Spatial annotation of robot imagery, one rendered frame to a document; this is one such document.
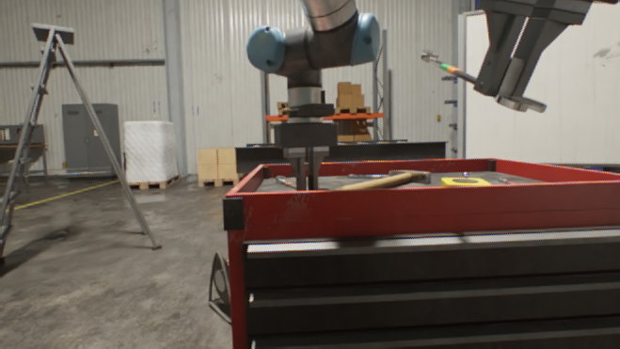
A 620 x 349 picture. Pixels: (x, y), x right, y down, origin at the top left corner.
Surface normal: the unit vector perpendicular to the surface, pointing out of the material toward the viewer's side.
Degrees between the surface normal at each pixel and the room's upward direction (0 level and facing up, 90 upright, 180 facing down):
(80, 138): 90
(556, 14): 113
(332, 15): 135
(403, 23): 90
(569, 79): 90
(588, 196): 90
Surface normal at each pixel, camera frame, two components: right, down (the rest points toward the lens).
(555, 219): 0.04, 0.07
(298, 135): 0.41, 0.06
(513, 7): 0.06, 0.46
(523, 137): -0.38, 0.07
